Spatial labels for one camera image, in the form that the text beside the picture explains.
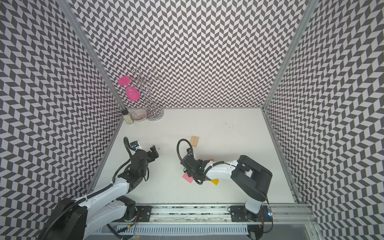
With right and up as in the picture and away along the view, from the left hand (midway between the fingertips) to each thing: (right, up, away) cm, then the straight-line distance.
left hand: (149, 149), depth 87 cm
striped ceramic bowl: (-16, +21, +25) cm, 36 cm away
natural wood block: (+25, +4, +12) cm, 28 cm away
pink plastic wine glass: (-19, +37, +19) cm, 46 cm away
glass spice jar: (-21, +19, +18) cm, 34 cm away
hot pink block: (+22, -15, -3) cm, 27 cm away
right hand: (+26, -13, +2) cm, 29 cm away
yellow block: (+39, -17, -4) cm, 43 cm away
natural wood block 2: (+27, +3, +12) cm, 30 cm away
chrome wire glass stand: (-8, +46, +16) cm, 50 cm away
